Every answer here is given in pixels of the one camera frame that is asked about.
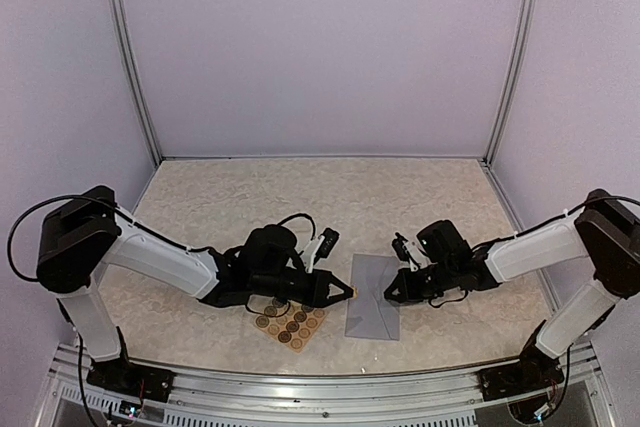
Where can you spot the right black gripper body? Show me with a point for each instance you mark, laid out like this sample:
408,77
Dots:
421,290

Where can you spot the left aluminium frame post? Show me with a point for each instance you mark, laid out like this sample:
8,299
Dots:
133,80

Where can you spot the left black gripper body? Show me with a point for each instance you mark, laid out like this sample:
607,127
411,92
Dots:
313,296

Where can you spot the brown sticker sheet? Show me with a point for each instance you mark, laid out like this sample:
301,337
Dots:
290,324

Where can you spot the aluminium frame post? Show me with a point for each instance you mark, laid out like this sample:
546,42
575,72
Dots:
517,55
133,80

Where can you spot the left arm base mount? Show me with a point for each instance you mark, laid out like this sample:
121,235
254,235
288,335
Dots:
130,379

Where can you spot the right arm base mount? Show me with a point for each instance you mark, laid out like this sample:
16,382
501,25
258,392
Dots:
526,375

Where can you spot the grey envelope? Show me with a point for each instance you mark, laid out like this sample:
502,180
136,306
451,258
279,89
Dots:
369,316

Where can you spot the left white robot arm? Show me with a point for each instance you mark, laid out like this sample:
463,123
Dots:
87,231

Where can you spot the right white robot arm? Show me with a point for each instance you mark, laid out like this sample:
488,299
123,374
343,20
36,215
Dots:
602,229

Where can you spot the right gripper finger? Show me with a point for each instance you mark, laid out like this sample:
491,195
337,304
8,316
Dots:
399,281
395,296

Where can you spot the front aluminium rail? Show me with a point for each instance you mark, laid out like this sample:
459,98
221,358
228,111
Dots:
441,397

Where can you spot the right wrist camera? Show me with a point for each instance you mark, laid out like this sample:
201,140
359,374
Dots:
401,247

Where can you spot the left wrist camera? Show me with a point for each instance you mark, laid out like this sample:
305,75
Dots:
319,248

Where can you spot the right aluminium frame post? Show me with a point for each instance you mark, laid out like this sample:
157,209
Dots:
517,55

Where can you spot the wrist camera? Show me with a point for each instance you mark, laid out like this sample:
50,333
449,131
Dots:
401,247
319,248

